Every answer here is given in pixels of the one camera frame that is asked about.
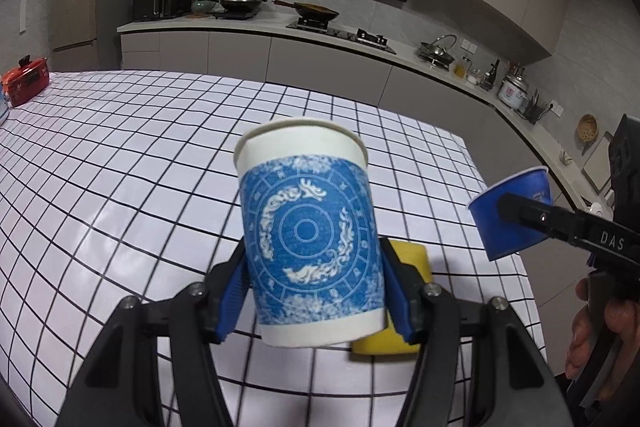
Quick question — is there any blue white patterned paper cup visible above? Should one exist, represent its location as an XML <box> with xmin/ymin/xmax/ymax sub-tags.
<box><xmin>233</xmin><ymin>118</ymin><xmax>386</xmax><ymax>348</ymax></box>

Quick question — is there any person's right hand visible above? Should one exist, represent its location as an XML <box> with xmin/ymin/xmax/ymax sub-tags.
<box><xmin>564</xmin><ymin>278</ymin><xmax>637</xmax><ymax>381</ymax></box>

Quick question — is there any yellow sponge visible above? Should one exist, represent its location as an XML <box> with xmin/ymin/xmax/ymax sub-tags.
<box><xmin>350</xmin><ymin>237</ymin><xmax>434</xmax><ymax>357</ymax></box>

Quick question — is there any white rice cooker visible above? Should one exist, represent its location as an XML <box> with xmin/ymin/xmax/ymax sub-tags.
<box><xmin>498</xmin><ymin>74</ymin><xmax>528</xmax><ymax>110</ymax></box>

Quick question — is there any checkered white tablecloth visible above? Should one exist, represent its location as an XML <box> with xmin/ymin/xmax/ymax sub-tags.
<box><xmin>1</xmin><ymin>72</ymin><xmax>544</xmax><ymax>426</ymax></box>

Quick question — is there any black gas stove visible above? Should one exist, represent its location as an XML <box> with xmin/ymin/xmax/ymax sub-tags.
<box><xmin>288</xmin><ymin>17</ymin><xmax>395</xmax><ymax>54</ymax></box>

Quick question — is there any blue white tissue box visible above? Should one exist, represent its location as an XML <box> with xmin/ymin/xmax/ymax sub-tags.
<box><xmin>0</xmin><ymin>94</ymin><xmax>11</xmax><ymax>124</ymax></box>

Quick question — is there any red lidded pot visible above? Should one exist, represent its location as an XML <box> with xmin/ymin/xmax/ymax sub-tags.
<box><xmin>2</xmin><ymin>55</ymin><xmax>50</xmax><ymax>107</ymax></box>

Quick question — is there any black microwave oven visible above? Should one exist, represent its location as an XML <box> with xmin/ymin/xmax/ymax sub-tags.
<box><xmin>132</xmin><ymin>0</ymin><xmax>192</xmax><ymax>22</ymax></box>

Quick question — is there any green ceramic gourd vase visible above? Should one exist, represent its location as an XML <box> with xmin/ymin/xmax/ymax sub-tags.
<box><xmin>191</xmin><ymin>0</ymin><xmax>215</xmax><ymax>15</ymax></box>

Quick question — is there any cutting board leaning on wall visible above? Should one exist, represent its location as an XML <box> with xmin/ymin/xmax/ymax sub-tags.
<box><xmin>582</xmin><ymin>131</ymin><xmax>613</xmax><ymax>194</ymax></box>

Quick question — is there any woven basket on wall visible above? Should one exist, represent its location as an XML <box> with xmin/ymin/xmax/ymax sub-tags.
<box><xmin>576</xmin><ymin>114</ymin><xmax>599</xmax><ymax>144</ymax></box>

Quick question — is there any frying pan with handle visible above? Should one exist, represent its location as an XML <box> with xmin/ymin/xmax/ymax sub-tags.
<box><xmin>272</xmin><ymin>0</ymin><xmax>340</xmax><ymax>23</ymax></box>

